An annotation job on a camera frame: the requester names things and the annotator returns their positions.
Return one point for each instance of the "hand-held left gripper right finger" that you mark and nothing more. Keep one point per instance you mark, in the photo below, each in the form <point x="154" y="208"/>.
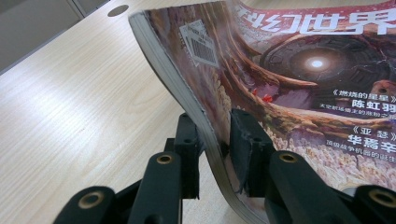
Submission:
<point x="252" y="149"/>

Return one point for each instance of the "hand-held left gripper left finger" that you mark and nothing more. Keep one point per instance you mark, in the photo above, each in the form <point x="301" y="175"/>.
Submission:
<point x="188" y="155"/>

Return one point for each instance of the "magazine with red cover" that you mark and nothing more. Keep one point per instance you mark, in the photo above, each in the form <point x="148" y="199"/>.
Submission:
<point x="280" y="77"/>

